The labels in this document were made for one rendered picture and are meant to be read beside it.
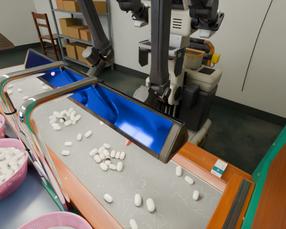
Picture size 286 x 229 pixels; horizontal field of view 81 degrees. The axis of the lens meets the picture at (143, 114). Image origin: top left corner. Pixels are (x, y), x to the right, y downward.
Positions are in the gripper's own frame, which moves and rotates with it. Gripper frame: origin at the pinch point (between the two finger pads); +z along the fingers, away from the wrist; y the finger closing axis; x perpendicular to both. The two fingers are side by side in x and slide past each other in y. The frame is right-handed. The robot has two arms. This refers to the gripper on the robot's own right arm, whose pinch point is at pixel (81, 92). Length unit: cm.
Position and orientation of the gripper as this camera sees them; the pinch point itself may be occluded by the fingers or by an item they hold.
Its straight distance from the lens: 93.1
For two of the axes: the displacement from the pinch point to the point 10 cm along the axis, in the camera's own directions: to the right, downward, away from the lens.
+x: 4.0, 3.4, 8.5
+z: -5.3, 8.5, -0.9
